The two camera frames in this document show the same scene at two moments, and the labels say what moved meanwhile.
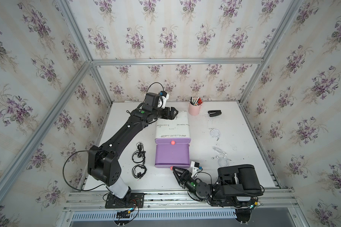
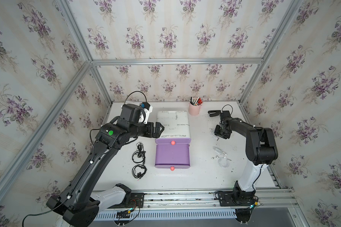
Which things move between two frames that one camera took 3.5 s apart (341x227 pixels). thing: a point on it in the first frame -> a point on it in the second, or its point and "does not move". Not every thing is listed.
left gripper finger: [172, 113] -> [157, 131]
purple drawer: [175, 155] does not move
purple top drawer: [172, 141] does not move
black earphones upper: [138, 156] does not move
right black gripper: [186, 176] -> [216, 133]
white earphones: [215, 133] does not move
